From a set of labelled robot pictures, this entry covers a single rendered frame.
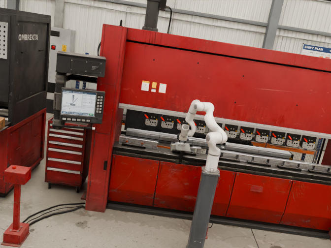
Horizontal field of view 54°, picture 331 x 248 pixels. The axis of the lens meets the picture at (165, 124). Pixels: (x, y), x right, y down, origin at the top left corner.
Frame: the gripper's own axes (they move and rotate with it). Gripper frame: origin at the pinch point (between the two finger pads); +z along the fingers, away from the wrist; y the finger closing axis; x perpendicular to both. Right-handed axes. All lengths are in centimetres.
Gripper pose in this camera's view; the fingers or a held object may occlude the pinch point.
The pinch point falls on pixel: (182, 141)
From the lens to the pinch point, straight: 403.4
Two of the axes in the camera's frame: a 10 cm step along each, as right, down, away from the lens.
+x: -1.4, 8.0, -5.8
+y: -9.9, -1.6, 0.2
